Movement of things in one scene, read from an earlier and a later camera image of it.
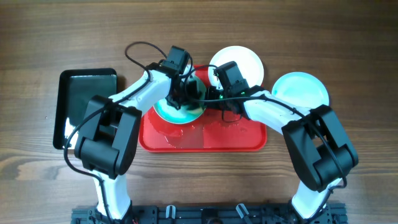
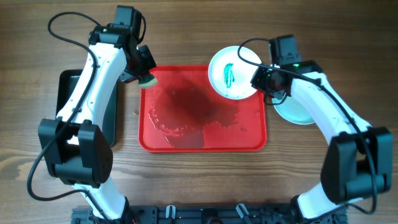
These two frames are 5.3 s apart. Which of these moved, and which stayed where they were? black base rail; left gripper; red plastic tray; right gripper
Moved: right gripper; left gripper
Stayed: red plastic tray; black base rail
